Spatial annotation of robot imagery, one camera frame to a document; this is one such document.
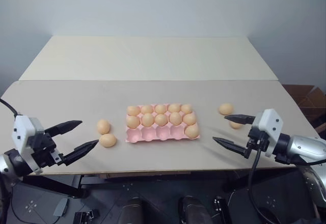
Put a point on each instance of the tan egg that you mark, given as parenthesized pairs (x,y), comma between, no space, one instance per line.
(236,125)
(175,118)
(161,120)
(147,109)
(148,119)
(186,108)
(103,126)
(226,109)
(108,140)
(132,122)
(191,131)
(174,107)
(160,109)
(133,110)
(189,119)

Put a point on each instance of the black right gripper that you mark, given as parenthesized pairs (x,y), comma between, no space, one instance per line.
(259,141)

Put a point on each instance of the black table frame leg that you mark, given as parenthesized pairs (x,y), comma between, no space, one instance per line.
(56,187)

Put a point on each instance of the black box on floor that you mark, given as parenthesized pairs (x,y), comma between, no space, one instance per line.
(85,217)

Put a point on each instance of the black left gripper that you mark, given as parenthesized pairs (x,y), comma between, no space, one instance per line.
(43,149)

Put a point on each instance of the pink egg tray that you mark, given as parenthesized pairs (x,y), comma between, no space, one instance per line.
(147,135)

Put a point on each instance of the brown cardboard box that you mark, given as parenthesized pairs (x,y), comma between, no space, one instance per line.
(305,101)

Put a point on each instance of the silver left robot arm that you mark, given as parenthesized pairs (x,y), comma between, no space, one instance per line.
(10,164)

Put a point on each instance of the grey flat plastic piece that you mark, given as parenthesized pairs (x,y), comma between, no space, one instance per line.
(61,207)

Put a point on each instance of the dark rounded shape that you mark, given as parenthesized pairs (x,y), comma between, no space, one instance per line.
(191,210)
(132,211)

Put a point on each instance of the silver robot body shell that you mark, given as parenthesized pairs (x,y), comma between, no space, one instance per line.
(314,183)

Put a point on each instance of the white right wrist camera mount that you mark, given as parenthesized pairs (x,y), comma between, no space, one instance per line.
(270,124)

